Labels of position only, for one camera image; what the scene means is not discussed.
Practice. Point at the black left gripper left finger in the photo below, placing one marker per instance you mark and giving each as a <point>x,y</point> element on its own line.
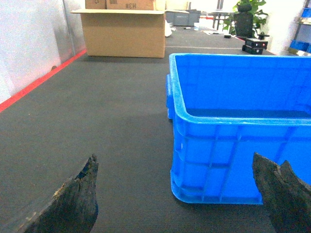
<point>73,208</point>

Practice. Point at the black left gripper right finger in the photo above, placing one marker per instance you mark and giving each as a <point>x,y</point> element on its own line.
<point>285,196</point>

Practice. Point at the large blue plastic crate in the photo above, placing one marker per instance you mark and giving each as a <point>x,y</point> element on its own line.
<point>224,108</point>

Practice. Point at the open cardboard box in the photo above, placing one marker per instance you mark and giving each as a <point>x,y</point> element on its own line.
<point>123,33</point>

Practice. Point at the blue bins on far shelf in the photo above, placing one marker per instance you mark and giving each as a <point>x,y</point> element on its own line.
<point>301,43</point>

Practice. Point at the black electronic device boxes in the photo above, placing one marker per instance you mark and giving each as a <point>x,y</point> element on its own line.
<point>254,46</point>

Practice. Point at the black office chair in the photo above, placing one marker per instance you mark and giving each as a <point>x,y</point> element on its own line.
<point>248,23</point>

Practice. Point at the green potted plant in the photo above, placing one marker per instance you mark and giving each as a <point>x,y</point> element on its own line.
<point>228,22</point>

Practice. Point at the grey plastic crate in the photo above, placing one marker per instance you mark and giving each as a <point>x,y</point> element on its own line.
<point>183,18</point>

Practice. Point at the stacked cardboard boxes behind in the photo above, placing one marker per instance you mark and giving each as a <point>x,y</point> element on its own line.
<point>121,4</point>

